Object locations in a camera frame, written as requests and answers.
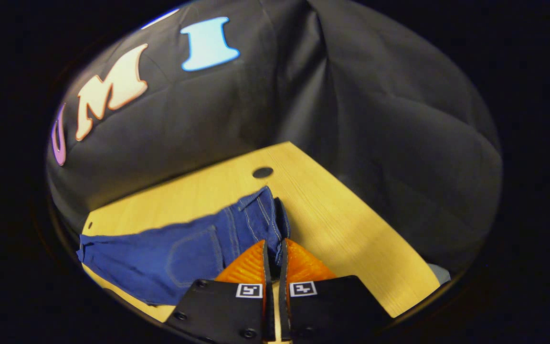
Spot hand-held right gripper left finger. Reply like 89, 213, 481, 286
164, 239, 276, 344

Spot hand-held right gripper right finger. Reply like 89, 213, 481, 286
278, 238, 393, 342

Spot blue denim jeans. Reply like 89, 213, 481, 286
76, 186, 291, 306

